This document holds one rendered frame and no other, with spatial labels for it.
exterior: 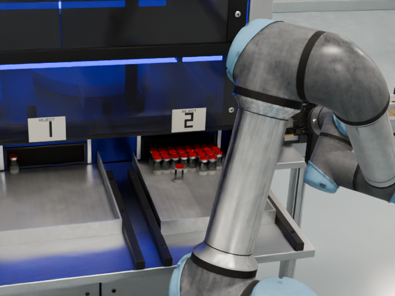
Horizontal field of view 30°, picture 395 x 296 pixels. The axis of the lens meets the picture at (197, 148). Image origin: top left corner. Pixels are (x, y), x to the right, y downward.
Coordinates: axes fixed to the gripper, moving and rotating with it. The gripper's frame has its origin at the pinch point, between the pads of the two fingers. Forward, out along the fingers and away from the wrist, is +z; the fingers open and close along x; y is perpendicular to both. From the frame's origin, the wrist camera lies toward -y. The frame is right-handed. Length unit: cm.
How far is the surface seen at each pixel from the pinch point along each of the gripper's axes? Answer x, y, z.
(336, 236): -72, -49, 130
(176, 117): 28.1, 5.3, 3.1
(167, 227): 36.5, -18.4, -16.9
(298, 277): -43, -60, 106
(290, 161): -3.3, -8.0, 9.8
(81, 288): 52, -37, 23
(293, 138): -8.4, -2.2, 18.6
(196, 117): 23.0, 5.0, 3.3
